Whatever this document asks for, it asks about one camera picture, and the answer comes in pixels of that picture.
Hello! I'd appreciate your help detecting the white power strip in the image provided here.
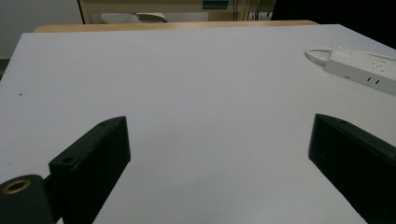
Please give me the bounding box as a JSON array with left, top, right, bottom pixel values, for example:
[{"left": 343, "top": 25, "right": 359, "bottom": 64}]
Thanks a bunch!
[{"left": 322, "top": 44, "right": 396, "bottom": 96}]

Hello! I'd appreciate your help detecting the white power strip cable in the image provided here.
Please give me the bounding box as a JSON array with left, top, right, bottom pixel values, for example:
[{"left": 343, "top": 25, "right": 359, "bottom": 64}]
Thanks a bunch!
[{"left": 304, "top": 47, "right": 396, "bottom": 66}]

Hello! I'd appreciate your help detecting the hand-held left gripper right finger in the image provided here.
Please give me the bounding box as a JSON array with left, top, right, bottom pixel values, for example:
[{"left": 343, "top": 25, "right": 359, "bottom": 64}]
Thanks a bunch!
[{"left": 307, "top": 113, "right": 396, "bottom": 224}]

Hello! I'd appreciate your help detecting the wooden table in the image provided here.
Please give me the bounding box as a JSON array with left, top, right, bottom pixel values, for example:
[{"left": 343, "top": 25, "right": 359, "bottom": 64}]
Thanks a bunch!
[{"left": 33, "top": 20, "right": 319, "bottom": 34}]

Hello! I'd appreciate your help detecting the grey chair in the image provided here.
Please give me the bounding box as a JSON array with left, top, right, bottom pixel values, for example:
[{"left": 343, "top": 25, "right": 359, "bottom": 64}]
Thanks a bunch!
[{"left": 100, "top": 12, "right": 168, "bottom": 25}]

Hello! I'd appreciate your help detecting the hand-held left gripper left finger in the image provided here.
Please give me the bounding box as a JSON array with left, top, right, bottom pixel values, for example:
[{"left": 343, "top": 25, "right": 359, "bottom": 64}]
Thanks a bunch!
[{"left": 48, "top": 115, "right": 132, "bottom": 224}]

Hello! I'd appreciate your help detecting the beige cabinet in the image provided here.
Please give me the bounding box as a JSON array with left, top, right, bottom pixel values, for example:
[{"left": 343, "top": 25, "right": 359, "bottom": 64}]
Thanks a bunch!
[{"left": 78, "top": 0, "right": 276, "bottom": 25}]

